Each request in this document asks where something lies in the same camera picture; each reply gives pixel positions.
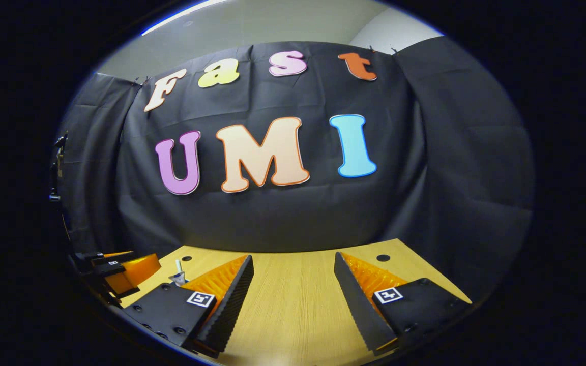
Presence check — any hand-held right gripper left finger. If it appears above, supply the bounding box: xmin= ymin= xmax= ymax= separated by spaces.
xmin=125 ymin=254 xmax=254 ymax=356

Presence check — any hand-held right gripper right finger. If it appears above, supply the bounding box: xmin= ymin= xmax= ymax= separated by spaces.
xmin=334 ymin=252 xmax=472 ymax=355

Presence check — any wooden desktop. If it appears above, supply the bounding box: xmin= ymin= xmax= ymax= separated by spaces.
xmin=120 ymin=238 xmax=473 ymax=366

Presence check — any black backdrop cloth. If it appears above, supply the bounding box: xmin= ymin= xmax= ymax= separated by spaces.
xmin=56 ymin=37 xmax=535 ymax=300

